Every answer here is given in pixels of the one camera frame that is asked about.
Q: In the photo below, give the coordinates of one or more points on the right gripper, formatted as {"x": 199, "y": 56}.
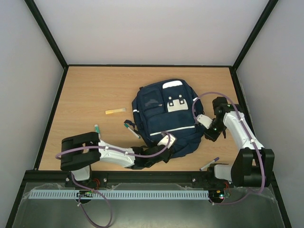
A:
{"x": 210, "y": 134}

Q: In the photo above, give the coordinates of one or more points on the black aluminium frame rail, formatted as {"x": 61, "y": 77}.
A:
{"x": 106, "y": 179}

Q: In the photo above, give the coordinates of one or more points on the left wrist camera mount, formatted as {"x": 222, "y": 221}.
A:
{"x": 167, "y": 140}

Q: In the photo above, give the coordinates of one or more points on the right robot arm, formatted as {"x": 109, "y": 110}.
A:
{"x": 254, "y": 163}

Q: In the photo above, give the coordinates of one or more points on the green whiteboard marker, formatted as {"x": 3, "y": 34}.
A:
{"x": 97, "y": 130}

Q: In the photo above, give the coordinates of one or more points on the green capped white pen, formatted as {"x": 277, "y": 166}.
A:
{"x": 132, "y": 131}

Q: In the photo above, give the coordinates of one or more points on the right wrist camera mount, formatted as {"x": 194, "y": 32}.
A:
{"x": 204, "y": 120}

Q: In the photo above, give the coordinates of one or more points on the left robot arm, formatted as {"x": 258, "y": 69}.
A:
{"x": 79, "y": 152}

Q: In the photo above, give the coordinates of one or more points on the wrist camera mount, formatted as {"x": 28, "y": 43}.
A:
{"x": 167, "y": 140}
{"x": 204, "y": 120}

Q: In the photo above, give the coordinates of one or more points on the navy blue backpack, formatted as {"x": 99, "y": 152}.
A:
{"x": 168, "y": 106}

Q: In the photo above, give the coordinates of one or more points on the grey slotted cable duct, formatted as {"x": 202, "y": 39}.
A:
{"x": 120, "y": 194}

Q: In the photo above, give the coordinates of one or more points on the purple capped white pen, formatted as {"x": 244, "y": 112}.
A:
{"x": 209, "y": 163}

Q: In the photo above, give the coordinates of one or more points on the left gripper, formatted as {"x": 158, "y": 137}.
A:
{"x": 166, "y": 158}

